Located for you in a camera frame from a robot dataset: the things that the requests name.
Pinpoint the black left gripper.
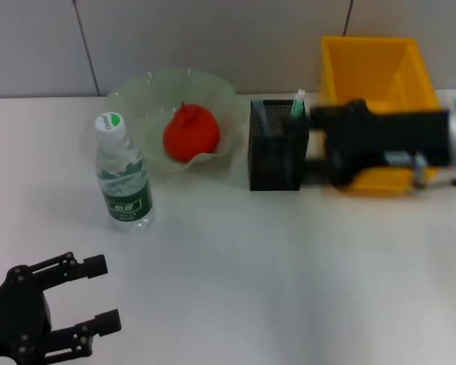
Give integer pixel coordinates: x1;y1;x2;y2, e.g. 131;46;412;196
0;252;123;365

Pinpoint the red-orange toy orange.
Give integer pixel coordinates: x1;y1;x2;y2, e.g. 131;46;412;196
163;101;220;163

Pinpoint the right wrist cable with plug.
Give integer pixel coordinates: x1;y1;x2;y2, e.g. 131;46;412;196
412;151;456;189

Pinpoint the translucent green fruit bowl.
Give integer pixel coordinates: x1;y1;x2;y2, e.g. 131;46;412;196
106;66;246;174

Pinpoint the mint green utility knife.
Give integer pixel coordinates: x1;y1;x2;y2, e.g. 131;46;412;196
290;89;307;119

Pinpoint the clear water bottle green label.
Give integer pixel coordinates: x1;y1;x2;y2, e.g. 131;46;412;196
93;110;156;233

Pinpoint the black mesh pen holder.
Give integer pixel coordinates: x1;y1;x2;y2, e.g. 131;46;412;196
248;98;311;192

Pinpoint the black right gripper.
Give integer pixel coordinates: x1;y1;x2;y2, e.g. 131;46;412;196
299;99;451;188

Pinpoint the yellow plastic bin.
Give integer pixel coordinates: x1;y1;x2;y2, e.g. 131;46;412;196
319;36;442;197

